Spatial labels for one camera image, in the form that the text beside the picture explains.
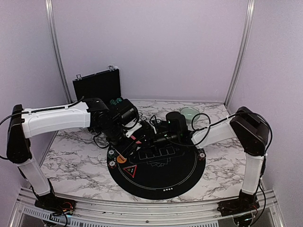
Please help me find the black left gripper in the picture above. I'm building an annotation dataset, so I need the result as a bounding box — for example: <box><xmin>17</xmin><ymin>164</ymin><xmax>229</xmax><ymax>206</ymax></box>
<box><xmin>99</xmin><ymin>121</ymin><xmax>138</xmax><ymax>158</ymax></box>

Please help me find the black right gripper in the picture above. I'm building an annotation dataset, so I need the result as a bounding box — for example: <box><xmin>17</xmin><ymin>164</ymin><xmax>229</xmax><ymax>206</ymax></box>
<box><xmin>135</xmin><ymin>129</ymin><xmax>179</xmax><ymax>155</ymax></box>

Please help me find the orange big blind button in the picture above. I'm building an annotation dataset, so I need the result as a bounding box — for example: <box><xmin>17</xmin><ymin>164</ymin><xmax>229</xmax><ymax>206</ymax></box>
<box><xmin>116</xmin><ymin>155</ymin><xmax>127</xmax><ymax>164</ymax></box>

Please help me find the green 50 chip stack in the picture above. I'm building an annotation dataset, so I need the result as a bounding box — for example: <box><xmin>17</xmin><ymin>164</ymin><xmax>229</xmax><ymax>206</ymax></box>
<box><xmin>107</xmin><ymin>149</ymin><xmax>116</xmax><ymax>159</ymax></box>

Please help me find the red triangular all-in marker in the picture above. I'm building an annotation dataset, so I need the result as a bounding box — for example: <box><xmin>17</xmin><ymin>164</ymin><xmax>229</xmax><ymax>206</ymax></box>
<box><xmin>123</xmin><ymin>165</ymin><xmax>137</xmax><ymax>178</ymax></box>

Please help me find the red playing card deck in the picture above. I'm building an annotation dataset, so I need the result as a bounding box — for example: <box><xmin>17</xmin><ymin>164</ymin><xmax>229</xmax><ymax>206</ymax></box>
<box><xmin>130</xmin><ymin>135</ymin><xmax>143</xmax><ymax>145</ymax></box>

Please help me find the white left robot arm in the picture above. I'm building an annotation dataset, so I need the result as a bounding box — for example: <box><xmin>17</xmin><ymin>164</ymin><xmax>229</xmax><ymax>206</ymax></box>
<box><xmin>1</xmin><ymin>97</ymin><xmax>142</xmax><ymax>210</ymax></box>

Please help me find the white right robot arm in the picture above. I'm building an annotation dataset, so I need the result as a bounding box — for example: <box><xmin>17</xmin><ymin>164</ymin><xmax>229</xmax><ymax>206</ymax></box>
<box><xmin>140</xmin><ymin>106</ymin><xmax>273</xmax><ymax>212</ymax></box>

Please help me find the round black poker mat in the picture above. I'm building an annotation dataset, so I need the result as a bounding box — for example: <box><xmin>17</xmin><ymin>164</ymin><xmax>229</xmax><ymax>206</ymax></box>
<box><xmin>107</xmin><ymin>145</ymin><xmax>206</xmax><ymax>200</ymax></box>

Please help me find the green chip row left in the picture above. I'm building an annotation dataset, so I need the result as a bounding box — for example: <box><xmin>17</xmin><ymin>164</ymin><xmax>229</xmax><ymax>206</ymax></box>
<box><xmin>110</xmin><ymin>99</ymin><xmax>117</xmax><ymax>105</ymax></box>

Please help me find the green glass bowl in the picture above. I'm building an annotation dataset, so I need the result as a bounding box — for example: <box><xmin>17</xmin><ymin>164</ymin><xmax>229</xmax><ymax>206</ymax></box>
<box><xmin>180</xmin><ymin>107</ymin><xmax>199</xmax><ymax>124</ymax></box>

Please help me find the black poker chip case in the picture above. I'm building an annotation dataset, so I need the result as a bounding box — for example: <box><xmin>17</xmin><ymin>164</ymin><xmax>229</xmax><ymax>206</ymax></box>
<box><xmin>72</xmin><ymin>66</ymin><xmax>122</xmax><ymax>104</ymax></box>

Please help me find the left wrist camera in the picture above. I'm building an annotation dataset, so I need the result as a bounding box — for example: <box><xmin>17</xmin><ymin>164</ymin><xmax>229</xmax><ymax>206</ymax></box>
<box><xmin>109</xmin><ymin>97</ymin><xmax>139</xmax><ymax>130</ymax></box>

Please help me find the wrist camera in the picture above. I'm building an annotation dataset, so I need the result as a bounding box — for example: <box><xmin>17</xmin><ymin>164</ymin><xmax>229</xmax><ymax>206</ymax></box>
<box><xmin>109</xmin><ymin>97</ymin><xmax>139</xmax><ymax>130</ymax></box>
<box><xmin>166</xmin><ymin>111</ymin><xmax>188</xmax><ymax>143</ymax></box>

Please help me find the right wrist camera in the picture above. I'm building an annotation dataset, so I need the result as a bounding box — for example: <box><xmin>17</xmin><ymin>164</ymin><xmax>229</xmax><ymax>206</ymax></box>
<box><xmin>166</xmin><ymin>111</ymin><xmax>188</xmax><ymax>143</ymax></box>

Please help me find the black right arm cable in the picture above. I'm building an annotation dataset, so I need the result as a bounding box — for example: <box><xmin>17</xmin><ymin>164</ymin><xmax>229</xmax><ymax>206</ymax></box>
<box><xmin>191</xmin><ymin>112</ymin><xmax>273</xmax><ymax>154</ymax></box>

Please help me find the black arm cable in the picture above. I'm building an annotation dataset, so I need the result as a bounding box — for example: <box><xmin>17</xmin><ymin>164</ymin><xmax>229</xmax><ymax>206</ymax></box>
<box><xmin>0</xmin><ymin>96</ymin><xmax>86</xmax><ymax>159</ymax></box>
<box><xmin>191</xmin><ymin>112</ymin><xmax>273</xmax><ymax>154</ymax></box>

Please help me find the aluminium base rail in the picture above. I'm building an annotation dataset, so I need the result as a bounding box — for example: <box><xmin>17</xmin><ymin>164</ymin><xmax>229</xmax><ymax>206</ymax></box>
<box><xmin>8</xmin><ymin>188</ymin><xmax>285</xmax><ymax>227</ymax></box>

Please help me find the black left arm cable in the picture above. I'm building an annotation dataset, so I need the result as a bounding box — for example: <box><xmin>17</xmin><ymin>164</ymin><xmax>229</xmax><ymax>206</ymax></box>
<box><xmin>0</xmin><ymin>96</ymin><xmax>86</xmax><ymax>159</ymax></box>

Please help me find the left aluminium frame post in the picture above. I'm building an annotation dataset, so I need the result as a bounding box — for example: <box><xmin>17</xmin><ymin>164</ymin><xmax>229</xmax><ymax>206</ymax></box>
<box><xmin>45</xmin><ymin>0</ymin><xmax>72</xmax><ymax>103</ymax></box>

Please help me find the aluminium frame post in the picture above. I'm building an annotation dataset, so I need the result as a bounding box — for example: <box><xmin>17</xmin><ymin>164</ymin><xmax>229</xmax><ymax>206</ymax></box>
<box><xmin>45</xmin><ymin>0</ymin><xmax>72</xmax><ymax>103</ymax></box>
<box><xmin>224</xmin><ymin>0</ymin><xmax>256</xmax><ymax>108</ymax></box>

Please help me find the right aluminium frame post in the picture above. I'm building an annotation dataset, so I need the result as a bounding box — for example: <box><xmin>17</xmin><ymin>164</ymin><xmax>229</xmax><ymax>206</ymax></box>
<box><xmin>224</xmin><ymin>0</ymin><xmax>256</xmax><ymax>108</ymax></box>

